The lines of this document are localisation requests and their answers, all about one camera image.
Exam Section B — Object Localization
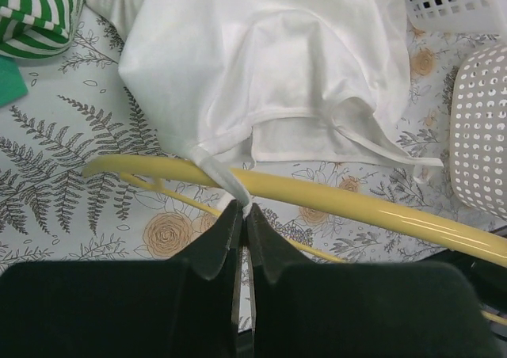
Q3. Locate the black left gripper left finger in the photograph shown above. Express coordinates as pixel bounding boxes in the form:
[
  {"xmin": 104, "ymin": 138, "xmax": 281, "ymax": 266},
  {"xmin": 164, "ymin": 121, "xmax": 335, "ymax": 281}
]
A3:
[{"xmin": 1, "ymin": 202, "xmax": 242, "ymax": 357}]

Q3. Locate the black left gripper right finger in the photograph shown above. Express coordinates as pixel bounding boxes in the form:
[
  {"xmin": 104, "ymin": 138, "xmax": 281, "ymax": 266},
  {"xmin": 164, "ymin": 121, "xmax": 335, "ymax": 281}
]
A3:
[{"xmin": 245, "ymin": 206, "xmax": 499, "ymax": 357}]

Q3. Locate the yellow plastic hanger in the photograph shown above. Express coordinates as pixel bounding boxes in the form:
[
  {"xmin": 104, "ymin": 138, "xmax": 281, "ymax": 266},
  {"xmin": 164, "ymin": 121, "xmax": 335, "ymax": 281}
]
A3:
[{"xmin": 82, "ymin": 154, "xmax": 507, "ymax": 326}]

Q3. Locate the green white striped tank top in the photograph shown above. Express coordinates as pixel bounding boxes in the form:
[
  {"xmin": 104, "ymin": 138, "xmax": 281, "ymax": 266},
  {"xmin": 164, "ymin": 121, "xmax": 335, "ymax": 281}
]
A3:
[{"xmin": 1, "ymin": 0, "xmax": 85, "ymax": 59}]

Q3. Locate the floral fern patterned tablecloth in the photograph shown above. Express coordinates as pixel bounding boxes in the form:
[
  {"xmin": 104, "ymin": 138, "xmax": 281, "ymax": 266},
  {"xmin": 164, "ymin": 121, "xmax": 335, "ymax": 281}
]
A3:
[{"xmin": 1, "ymin": 10, "xmax": 489, "ymax": 267}]

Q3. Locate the white oval perforated basket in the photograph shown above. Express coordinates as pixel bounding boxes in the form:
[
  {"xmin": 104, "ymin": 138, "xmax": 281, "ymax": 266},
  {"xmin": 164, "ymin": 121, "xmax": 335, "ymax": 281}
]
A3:
[{"xmin": 449, "ymin": 43, "xmax": 506, "ymax": 220}]

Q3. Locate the white rectangular plastic basket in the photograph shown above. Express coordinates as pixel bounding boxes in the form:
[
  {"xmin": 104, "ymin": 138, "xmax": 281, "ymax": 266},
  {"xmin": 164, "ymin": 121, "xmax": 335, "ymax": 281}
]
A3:
[{"xmin": 405, "ymin": 0, "xmax": 506, "ymax": 36}]

